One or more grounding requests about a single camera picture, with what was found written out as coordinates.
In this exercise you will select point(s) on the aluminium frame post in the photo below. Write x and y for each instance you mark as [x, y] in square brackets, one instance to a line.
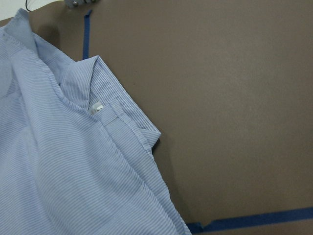
[76, 3]

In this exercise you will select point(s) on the light blue striped shirt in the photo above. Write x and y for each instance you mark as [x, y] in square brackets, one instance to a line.
[75, 149]

